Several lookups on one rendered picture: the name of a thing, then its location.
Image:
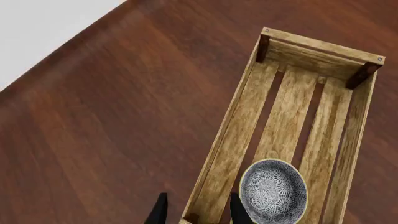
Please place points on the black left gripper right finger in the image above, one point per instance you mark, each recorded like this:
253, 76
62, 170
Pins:
238, 211

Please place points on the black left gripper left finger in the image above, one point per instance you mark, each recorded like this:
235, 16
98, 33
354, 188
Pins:
159, 211

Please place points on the wooden slat tray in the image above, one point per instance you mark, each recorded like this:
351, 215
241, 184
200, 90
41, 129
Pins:
314, 121

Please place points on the grey patterned bowl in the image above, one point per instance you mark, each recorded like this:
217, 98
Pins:
273, 189

